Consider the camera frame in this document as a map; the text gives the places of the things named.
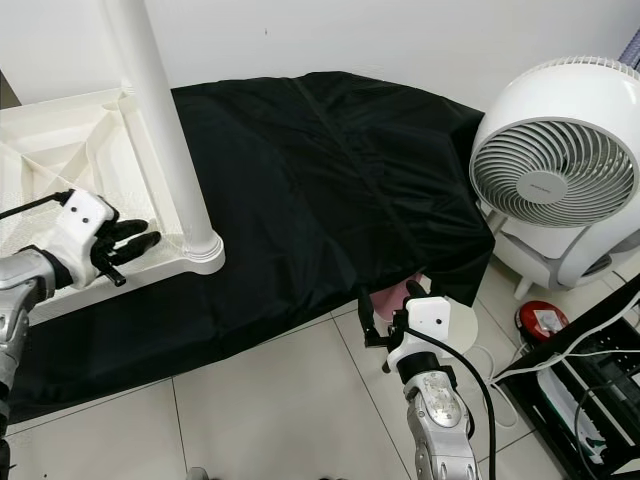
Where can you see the black tablecloth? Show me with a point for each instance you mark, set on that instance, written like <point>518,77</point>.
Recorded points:
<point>320,200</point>

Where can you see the red object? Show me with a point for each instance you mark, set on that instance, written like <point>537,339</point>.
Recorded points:
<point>542,318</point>

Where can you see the white power strip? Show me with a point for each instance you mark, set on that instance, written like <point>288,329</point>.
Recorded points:
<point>592,425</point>

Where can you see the white plastic children table top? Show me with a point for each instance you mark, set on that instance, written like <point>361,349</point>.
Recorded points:
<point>50,140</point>

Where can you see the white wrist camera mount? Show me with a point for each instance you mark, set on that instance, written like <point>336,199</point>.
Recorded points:
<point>430,318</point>
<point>85,220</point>

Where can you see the black metal rack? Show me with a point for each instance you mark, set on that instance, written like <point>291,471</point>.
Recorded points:
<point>585,320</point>

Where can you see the white round fan housing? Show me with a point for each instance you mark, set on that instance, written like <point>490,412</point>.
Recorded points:
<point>540,80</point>

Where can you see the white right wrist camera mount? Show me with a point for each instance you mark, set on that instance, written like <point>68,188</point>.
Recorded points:
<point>430,318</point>

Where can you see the pink plastic object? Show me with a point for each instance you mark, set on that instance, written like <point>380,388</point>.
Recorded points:
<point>385,300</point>

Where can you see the white round fan base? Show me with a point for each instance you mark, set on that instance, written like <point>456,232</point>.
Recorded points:
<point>463,325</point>

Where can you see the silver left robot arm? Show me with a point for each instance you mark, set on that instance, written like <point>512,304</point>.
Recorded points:
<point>25,290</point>

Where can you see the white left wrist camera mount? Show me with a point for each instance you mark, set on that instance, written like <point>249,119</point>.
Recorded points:
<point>85,220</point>

